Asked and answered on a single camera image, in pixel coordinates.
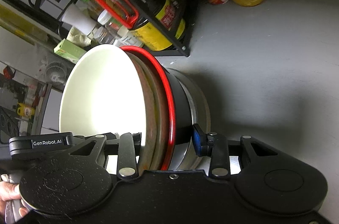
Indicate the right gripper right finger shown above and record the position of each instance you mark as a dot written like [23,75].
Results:
[214,146]

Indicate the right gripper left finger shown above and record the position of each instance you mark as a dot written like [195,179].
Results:
[126,164]

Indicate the white plate Sweet print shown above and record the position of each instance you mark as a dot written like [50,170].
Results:
[191,107]

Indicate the cream bowl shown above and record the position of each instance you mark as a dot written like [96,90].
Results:
[159,112]
[107,93]

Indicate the red and black bowl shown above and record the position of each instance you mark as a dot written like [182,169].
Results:
[172,104]

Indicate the person's hand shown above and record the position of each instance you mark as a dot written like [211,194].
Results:
[8,192]

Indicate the white cap small jar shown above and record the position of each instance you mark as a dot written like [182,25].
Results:
[126,38]

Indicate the green carton box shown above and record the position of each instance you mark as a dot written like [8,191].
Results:
[69,51]

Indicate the white pepper grinder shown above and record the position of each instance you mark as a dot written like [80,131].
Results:
[75,17]

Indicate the dark soy sauce bottle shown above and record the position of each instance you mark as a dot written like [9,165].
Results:
[160,25]

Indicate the black left gripper handle bar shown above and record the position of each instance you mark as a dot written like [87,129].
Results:
[31,147]

